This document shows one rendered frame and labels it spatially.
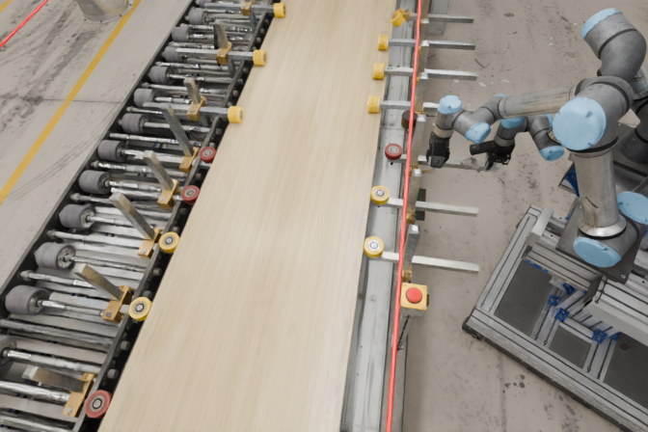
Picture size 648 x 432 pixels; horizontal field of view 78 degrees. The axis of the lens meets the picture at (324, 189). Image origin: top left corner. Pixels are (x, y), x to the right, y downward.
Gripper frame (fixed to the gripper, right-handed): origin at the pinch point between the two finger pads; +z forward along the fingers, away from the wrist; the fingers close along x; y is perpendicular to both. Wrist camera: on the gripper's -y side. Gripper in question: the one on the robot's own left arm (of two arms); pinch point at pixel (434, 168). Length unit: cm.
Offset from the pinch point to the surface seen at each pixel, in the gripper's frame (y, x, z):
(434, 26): 240, -10, 92
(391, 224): -7.6, 14.2, 37.5
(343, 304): -59, 29, 9
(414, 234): -40.0, 7.8, -13.9
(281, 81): 57, 81, 10
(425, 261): -34.9, -0.2, 16.3
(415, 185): -15.0, 7.9, -7.1
